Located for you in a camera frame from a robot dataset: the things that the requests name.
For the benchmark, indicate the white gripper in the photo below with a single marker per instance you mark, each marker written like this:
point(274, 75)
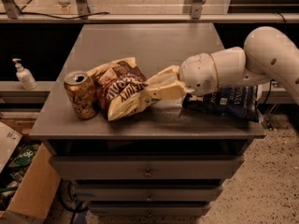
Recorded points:
point(196, 73)

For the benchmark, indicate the brown chip bag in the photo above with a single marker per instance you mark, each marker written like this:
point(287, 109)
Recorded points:
point(120, 88)

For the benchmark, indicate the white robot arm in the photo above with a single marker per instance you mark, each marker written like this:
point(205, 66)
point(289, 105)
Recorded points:
point(267, 54)

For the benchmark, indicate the blue chip bag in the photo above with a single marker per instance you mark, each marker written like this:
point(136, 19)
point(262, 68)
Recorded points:
point(239, 102)

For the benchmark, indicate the orange soda can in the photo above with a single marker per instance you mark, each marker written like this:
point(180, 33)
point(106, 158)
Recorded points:
point(81, 94)

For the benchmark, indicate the grey drawer cabinet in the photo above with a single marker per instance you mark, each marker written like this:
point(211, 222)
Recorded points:
point(164, 161)

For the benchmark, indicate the white pump bottle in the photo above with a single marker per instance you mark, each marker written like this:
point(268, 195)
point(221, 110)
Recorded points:
point(24, 75)

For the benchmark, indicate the green snack package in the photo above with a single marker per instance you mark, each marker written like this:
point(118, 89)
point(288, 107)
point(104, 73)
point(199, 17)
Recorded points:
point(25, 156)

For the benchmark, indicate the cardboard box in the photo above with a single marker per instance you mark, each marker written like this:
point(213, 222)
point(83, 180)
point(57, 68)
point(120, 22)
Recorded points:
point(26, 192)

